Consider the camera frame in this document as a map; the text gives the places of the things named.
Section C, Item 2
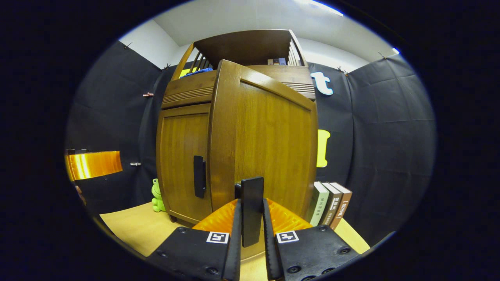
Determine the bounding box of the green standing book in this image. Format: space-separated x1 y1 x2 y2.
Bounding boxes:
307 181 330 227

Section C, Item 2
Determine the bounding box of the green frog toy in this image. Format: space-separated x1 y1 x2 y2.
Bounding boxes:
151 178 166 213

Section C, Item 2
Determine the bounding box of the wooden cabinet door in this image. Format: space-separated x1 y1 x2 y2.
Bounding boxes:
207 59 319 260
156 103 213 225

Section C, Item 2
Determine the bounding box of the reddish brown standing book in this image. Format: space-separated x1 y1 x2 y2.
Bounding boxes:
329 182 353 231

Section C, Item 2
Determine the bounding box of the large ceiling light panel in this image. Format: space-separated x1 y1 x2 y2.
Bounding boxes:
309 0 344 17

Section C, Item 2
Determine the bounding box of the dark brown standing book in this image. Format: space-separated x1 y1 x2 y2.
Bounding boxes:
320 182 343 227

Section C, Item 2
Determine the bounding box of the wooden double-door shoe cabinet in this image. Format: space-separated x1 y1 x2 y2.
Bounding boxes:
155 29 317 229

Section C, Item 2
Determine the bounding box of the wooden drawer with black knob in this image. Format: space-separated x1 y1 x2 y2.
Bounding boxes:
161 64 316 110

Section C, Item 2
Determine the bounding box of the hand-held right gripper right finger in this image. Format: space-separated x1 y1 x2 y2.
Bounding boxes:
261 197 360 281

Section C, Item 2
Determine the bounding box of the black backdrop cloth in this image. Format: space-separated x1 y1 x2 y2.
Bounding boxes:
64 39 437 246

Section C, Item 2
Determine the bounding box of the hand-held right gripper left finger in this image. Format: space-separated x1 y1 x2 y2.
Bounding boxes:
145 198 243 281

